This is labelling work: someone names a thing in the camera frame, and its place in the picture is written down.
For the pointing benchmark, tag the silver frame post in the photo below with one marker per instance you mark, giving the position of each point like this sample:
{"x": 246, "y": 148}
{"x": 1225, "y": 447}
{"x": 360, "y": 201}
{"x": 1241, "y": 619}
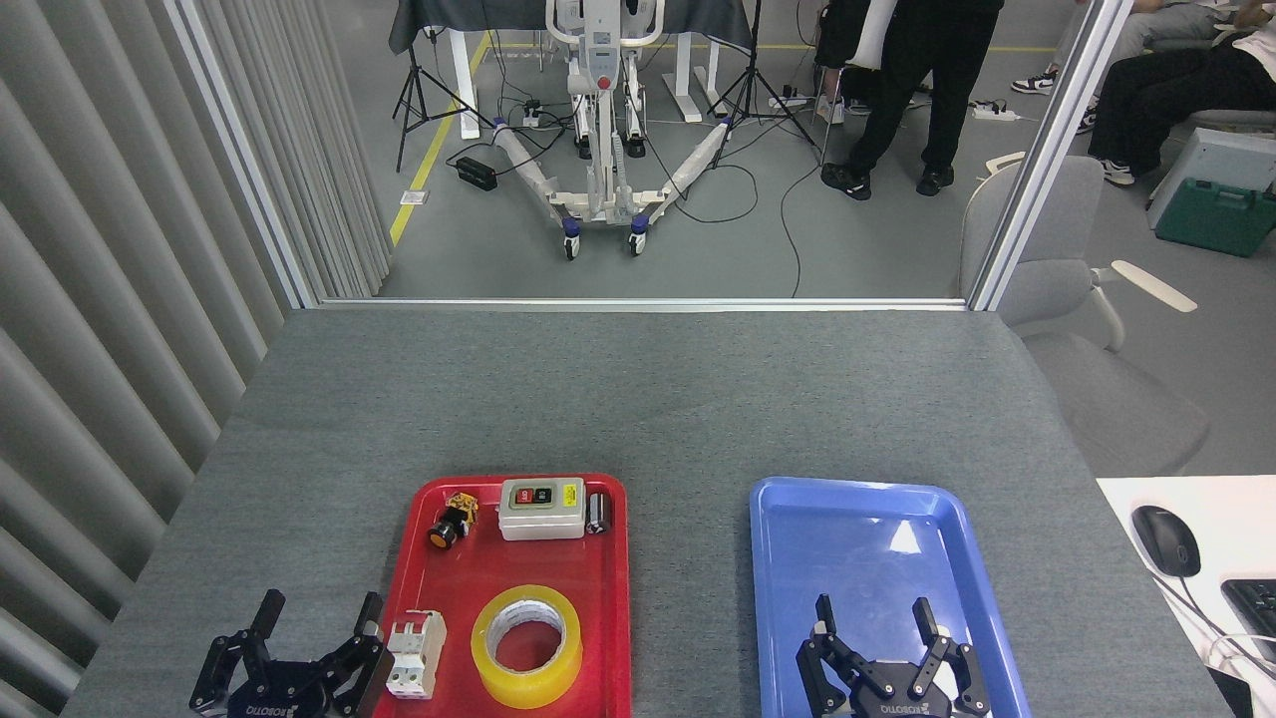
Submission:
{"x": 1047, "y": 160}

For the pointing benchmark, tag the black power adapter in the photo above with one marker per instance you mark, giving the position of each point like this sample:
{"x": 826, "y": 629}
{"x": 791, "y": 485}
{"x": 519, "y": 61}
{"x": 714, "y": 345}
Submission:
{"x": 477, "y": 174}

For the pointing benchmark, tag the silver frame rail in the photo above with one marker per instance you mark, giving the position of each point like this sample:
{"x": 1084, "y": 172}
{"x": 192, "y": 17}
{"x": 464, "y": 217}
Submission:
{"x": 638, "y": 303}

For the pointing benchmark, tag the seated person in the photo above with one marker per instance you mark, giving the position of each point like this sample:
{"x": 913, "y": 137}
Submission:
{"x": 1156, "y": 90}

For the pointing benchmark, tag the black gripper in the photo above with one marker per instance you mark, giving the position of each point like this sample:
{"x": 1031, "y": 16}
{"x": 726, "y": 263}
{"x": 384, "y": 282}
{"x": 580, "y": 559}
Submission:
{"x": 897, "y": 698}
{"x": 279, "y": 693}

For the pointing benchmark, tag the yellow tape roll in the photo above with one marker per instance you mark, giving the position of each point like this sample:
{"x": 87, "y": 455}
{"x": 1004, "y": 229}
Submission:
{"x": 488, "y": 658}

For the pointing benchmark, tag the white circuit breaker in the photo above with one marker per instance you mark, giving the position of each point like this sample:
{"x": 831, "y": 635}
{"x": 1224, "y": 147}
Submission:
{"x": 414, "y": 653}

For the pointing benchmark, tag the blue plastic tray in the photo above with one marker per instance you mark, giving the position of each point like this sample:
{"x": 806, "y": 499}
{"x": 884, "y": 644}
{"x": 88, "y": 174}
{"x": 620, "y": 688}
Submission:
{"x": 857, "y": 558}

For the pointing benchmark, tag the white desk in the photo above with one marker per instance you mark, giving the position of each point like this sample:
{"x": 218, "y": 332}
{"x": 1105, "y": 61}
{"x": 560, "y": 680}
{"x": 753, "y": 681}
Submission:
{"x": 1226, "y": 519}

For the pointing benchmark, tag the black tripod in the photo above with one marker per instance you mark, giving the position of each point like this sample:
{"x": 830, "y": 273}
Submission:
{"x": 415, "y": 90}
{"x": 750, "y": 80}

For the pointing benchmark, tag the grey vertical blinds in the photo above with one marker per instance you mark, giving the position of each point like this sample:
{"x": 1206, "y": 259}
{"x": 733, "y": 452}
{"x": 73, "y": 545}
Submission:
{"x": 120, "y": 299}

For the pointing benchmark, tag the person in grey trousers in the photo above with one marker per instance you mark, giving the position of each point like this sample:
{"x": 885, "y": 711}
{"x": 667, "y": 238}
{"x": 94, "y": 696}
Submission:
{"x": 1166, "y": 22}

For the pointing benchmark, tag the white push button switch box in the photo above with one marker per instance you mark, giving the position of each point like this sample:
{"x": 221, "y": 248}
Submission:
{"x": 538, "y": 519}

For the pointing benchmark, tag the white power strip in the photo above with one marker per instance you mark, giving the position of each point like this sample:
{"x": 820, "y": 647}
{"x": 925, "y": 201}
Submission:
{"x": 995, "y": 113}

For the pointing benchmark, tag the standing person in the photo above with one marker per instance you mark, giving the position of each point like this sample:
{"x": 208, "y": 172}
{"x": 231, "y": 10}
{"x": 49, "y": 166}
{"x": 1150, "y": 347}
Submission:
{"x": 942, "y": 60}

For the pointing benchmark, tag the white stand on wheels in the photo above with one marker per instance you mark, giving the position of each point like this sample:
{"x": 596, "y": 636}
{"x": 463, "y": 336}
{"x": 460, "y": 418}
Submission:
{"x": 600, "y": 150}

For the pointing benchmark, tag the grey equipment box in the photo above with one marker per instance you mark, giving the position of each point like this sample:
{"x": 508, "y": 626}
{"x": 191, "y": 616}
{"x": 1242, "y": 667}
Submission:
{"x": 1226, "y": 155}

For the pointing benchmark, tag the green plastic case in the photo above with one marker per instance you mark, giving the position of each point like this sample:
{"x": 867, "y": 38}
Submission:
{"x": 1216, "y": 214}

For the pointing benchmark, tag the red plastic tray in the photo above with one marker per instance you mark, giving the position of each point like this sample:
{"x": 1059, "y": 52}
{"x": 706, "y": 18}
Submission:
{"x": 518, "y": 568}

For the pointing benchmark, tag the black keyboard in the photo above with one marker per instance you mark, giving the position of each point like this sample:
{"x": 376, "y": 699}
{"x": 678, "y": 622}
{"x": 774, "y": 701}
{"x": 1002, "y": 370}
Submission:
{"x": 1258, "y": 608}

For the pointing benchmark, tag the grey office chair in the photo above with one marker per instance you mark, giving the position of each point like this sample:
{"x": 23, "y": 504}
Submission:
{"x": 1107, "y": 389}

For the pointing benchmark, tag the orange black push button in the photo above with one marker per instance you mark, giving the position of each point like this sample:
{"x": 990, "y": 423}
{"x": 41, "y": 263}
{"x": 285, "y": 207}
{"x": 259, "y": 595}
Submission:
{"x": 451, "y": 524}

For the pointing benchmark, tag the black computer mouse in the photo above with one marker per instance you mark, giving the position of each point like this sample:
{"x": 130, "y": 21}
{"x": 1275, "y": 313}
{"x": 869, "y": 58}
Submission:
{"x": 1166, "y": 538}

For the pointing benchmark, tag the small black silver cylinder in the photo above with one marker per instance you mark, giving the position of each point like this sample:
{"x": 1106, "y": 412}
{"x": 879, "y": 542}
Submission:
{"x": 598, "y": 514}

